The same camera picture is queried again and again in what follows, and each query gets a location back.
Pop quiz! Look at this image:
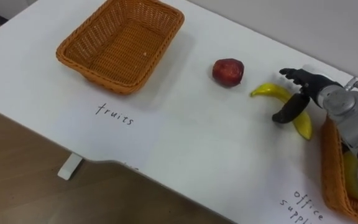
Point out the yellow banana soft toy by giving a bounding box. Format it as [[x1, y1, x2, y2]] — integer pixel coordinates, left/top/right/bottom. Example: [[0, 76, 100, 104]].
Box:
[[249, 82, 313, 141]]

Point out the small orange wicker basket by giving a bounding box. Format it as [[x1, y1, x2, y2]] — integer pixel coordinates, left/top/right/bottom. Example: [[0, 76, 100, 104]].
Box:
[[319, 114, 358, 224]]

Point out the white desk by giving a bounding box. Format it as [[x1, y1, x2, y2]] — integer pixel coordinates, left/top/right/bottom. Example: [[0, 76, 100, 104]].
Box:
[[0, 0, 358, 224]]

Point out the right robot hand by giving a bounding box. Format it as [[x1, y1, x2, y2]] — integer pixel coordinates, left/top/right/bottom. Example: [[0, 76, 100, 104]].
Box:
[[271, 67, 343, 124]]

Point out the red apple soft toy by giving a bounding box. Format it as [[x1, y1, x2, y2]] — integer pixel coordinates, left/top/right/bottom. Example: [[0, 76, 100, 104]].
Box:
[[211, 58, 245, 88]]

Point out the large orange wicker basket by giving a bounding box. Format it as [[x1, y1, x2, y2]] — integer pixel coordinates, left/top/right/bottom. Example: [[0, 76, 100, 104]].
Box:
[[55, 0, 185, 96]]

